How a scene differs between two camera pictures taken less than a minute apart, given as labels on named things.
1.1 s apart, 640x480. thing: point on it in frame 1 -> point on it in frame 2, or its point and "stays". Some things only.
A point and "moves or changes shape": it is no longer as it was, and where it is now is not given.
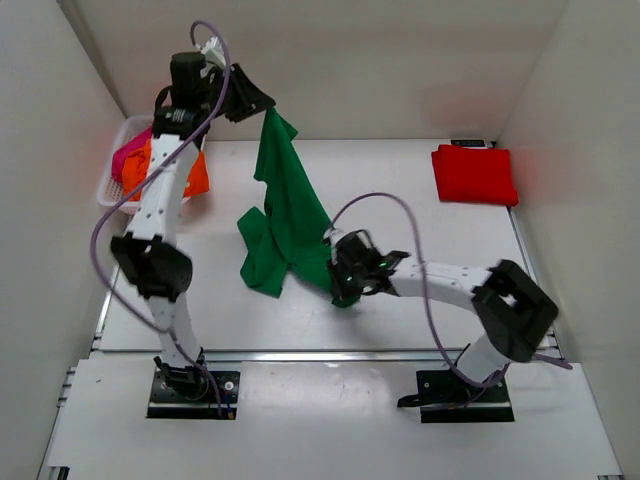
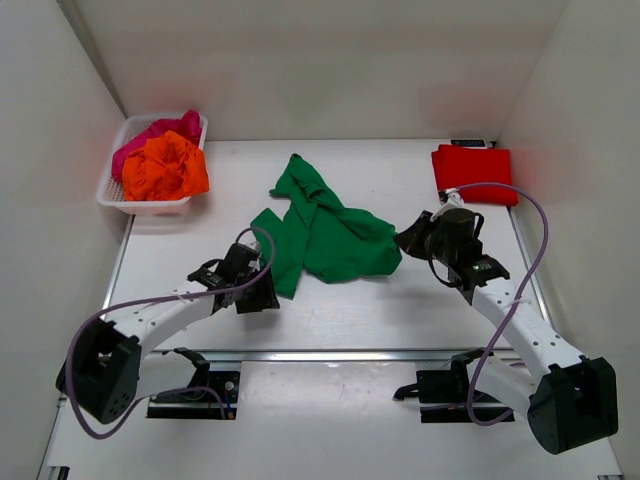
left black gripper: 252,98 -> 266,297
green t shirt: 297,225 moves or changes shape
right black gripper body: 350,279 -> 437,250
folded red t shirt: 474,175 stays
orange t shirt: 136,169 stays
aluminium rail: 327,355 stays
